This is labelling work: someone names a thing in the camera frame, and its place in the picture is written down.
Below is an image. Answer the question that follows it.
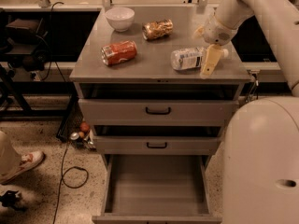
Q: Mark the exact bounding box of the gold crumpled can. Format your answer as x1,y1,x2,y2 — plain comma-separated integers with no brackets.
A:
142,19,173,40

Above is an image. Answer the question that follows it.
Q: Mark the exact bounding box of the black tripod piece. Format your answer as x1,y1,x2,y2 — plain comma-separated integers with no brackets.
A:
0,190,26,212

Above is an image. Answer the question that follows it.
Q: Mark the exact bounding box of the bottom grey drawer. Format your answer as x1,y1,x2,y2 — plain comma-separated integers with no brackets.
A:
92,155,221,224

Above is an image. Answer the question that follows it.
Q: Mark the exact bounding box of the white ceramic bowl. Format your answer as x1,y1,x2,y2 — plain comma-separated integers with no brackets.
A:
105,7,135,32

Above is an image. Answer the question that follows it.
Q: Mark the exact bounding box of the clear plastic water bottle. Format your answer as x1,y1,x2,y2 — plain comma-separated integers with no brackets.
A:
170,47,229,71

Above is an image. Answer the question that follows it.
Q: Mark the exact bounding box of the grey drawer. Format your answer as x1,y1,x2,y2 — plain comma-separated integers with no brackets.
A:
79,84,237,126
92,155,221,224
94,125,221,155

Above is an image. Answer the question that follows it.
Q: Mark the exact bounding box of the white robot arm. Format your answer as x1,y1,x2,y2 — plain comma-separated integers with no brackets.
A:
196,0,299,224

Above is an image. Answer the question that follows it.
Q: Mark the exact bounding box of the grey drawer cabinet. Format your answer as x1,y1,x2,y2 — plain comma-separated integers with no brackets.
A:
69,5,251,224

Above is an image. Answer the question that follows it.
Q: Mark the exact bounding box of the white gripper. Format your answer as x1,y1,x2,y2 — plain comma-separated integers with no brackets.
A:
192,13,237,78

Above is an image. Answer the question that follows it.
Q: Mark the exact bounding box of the orange ball on floor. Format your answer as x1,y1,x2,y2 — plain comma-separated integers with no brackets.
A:
79,121,90,133

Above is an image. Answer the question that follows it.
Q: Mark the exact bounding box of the orange soda can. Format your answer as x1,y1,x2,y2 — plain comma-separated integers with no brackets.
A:
101,40,137,65

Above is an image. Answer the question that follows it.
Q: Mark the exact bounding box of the beige trouser leg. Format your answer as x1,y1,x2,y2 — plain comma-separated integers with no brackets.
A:
0,131,21,177

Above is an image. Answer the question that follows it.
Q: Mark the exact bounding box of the black equipment on left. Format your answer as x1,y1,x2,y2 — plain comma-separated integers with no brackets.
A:
0,9,50,81

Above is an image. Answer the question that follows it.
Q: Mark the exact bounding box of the middle grey drawer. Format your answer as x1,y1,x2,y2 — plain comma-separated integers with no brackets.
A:
94,125,221,155

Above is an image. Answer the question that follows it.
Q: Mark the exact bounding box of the top grey drawer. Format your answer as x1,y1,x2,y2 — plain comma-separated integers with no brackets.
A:
79,84,237,126

